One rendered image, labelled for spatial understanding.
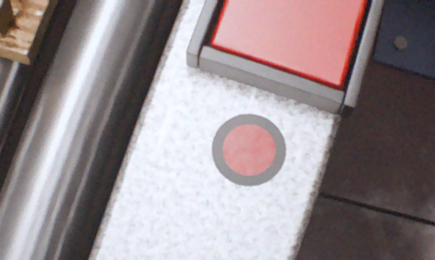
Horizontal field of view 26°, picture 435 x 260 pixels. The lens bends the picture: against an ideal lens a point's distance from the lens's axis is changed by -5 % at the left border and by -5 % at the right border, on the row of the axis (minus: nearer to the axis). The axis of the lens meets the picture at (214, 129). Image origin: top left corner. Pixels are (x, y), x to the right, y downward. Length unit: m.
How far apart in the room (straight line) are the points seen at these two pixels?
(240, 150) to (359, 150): 0.97
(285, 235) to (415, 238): 0.97
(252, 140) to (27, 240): 0.11
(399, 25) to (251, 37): 1.03
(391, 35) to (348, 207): 0.26
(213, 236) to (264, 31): 0.09
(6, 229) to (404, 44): 1.07
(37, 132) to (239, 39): 0.10
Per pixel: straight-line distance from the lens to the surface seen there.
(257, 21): 0.43
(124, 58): 0.44
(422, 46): 1.45
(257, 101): 0.43
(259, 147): 0.42
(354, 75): 0.42
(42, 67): 0.48
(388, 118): 1.41
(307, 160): 0.43
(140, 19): 0.44
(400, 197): 1.39
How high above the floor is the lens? 1.33
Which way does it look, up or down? 74 degrees down
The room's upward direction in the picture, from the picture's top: 5 degrees clockwise
